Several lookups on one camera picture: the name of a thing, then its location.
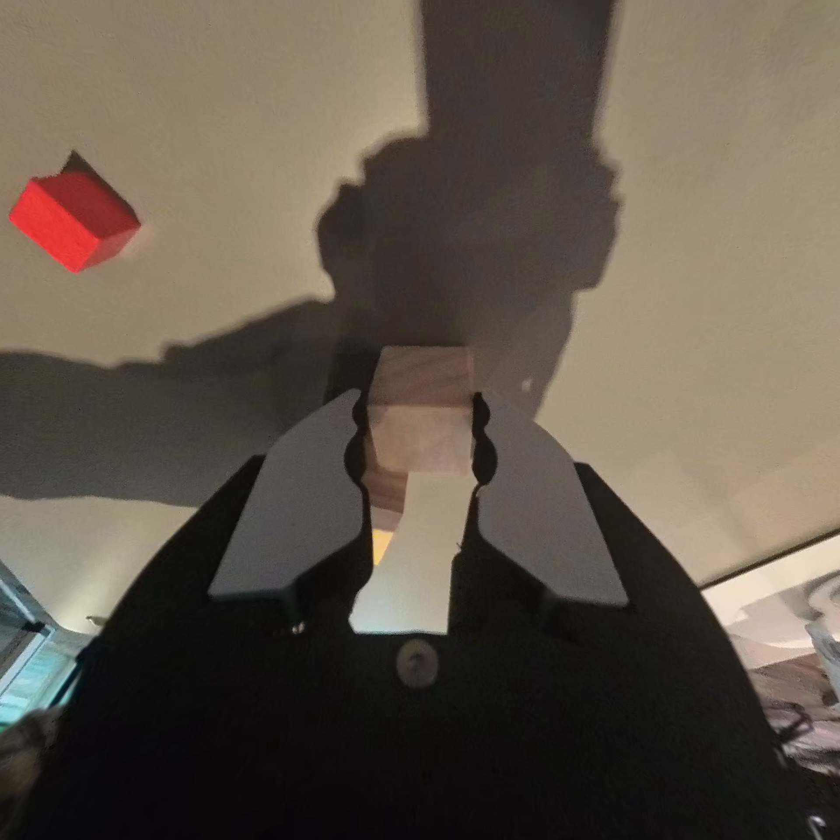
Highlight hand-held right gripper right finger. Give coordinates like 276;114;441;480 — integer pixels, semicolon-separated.
469;392;629;608

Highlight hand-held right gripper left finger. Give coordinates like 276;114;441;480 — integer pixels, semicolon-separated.
209;387;374;605

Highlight medium plain wooden cube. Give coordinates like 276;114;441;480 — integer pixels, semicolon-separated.
366;346;476;475

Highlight red wooden cube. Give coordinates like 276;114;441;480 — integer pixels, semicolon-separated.
8;169;142;274

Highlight brown patterned rug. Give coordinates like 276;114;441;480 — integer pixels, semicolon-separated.
748;656;840;782

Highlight pale teal panel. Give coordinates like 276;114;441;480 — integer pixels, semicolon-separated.
0;558;89;726

